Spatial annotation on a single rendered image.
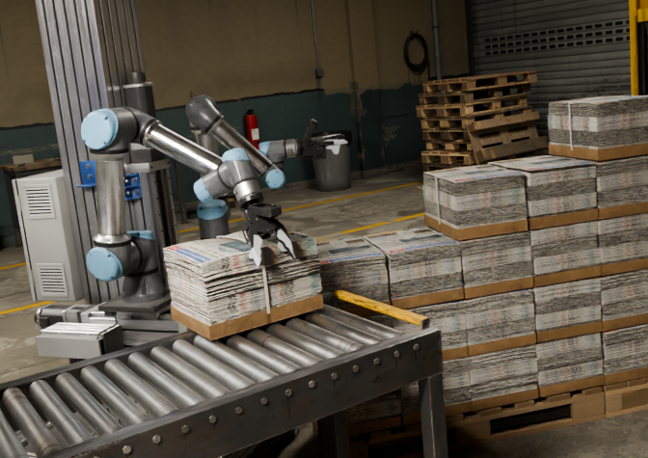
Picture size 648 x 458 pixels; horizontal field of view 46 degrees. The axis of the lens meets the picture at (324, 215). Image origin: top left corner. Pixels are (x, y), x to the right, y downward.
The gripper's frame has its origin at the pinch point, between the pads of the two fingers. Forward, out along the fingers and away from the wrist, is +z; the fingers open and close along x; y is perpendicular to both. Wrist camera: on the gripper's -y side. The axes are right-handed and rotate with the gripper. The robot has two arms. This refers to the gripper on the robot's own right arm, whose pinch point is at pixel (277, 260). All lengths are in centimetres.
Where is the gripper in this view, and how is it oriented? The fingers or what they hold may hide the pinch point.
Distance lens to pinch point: 209.8
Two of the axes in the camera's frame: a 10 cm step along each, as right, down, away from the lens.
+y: -4.3, 4.0, 8.1
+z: 3.6, 9.0, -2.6
